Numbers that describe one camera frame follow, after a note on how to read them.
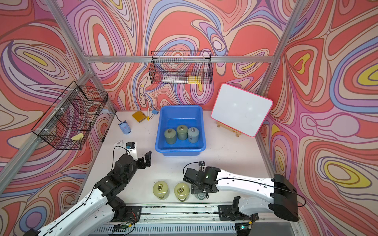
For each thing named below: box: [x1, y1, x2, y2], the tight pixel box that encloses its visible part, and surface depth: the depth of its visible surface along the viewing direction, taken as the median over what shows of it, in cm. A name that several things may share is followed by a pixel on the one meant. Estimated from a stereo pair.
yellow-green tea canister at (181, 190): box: [174, 181, 190, 202], surface depth 75 cm
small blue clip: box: [150, 109, 159, 119], surface depth 121 cm
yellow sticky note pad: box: [131, 111, 148, 123], surface depth 118 cm
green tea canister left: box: [164, 128, 177, 145], surface depth 98 cm
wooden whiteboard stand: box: [216, 121, 242, 138], surface depth 107 cm
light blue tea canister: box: [187, 126, 200, 144], surface depth 98 cm
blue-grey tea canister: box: [193, 193, 207, 201], surface depth 78 cm
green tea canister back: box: [176, 124, 189, 141], surface depth 100 cm
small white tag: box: [113, 140, 124, 147], surface depth 101 cm
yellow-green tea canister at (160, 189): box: [152, 180, 169, 199], surface depth 75 cm
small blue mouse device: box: [118, 119, 132, 135], surface depth 103 cm
